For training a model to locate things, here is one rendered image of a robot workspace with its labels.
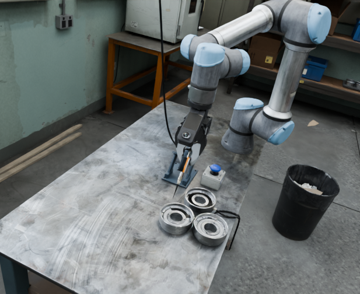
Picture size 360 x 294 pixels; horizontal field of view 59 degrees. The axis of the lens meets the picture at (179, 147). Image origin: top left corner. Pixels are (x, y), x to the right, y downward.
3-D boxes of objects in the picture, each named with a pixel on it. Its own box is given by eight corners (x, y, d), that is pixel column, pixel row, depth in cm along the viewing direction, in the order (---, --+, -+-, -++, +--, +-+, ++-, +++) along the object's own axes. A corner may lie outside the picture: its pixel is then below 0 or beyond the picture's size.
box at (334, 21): (338, 38, 365) (352, 2, 345) (293, 27, 378) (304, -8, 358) (336, 33, 400) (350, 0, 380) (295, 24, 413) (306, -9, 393)
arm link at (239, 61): (226, 41, 97) (202, 43, 90) (255, 52, 91) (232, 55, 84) (220, 66, 101) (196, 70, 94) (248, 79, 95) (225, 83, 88)
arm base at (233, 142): (226, 133, 157) (230, 116, 152) (255, 143, 153) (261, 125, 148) (217, 147, 144) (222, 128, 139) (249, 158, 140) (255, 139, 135)
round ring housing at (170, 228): (161, 237, 93) (163, 227, 91) (156, 212, 102) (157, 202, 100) (195, 235, 96) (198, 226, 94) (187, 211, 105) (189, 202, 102)
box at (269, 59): (278, 72, 408) (287, 42, 389) (240, 62, 417) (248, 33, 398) (279, 64, 442) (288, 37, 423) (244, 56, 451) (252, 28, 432)
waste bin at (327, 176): (313, 252, 208) (341, 203, 187) (264, 232, 217) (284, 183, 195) (315, 220, 237) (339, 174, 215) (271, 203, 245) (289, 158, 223)
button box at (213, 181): (217, 191, 117) (220, 180, 114) (199, 184, 118) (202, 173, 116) (223, 179, 123) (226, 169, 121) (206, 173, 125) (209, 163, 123)
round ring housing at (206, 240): (227, 250, 93) (230, 240, 91) (192, 245, 92) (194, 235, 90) (223, 224, 102) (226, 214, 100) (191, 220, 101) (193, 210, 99)
